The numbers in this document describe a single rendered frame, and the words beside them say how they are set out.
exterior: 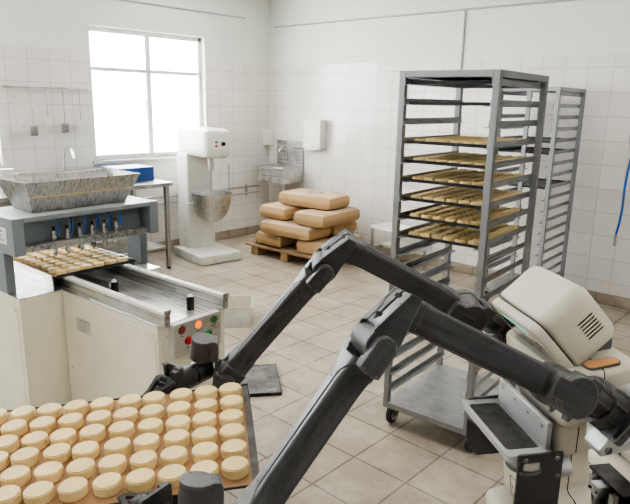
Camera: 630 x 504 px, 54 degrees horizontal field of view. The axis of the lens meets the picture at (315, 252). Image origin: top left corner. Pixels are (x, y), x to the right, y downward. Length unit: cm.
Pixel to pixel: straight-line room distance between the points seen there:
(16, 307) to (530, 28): 479
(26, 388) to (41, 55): 399
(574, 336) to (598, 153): 451
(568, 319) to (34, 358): 228
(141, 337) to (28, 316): 61
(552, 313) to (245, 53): 675
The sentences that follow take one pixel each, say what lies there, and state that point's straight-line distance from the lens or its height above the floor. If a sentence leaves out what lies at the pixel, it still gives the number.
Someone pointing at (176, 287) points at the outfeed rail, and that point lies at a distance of 275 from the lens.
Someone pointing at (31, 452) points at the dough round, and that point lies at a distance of 136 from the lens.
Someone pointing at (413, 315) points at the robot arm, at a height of 134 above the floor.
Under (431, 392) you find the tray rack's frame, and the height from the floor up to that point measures 15.
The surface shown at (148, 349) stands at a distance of 247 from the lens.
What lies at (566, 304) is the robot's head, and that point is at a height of 129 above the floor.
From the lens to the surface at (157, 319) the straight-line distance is 239.
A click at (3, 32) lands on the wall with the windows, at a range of 629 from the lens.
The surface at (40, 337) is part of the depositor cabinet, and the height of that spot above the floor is 65.
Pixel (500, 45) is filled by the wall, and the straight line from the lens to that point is 618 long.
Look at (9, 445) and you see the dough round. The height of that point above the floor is 99.
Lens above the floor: 167
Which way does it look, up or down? 14 degrees down
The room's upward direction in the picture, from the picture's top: 1 degrees clockwise
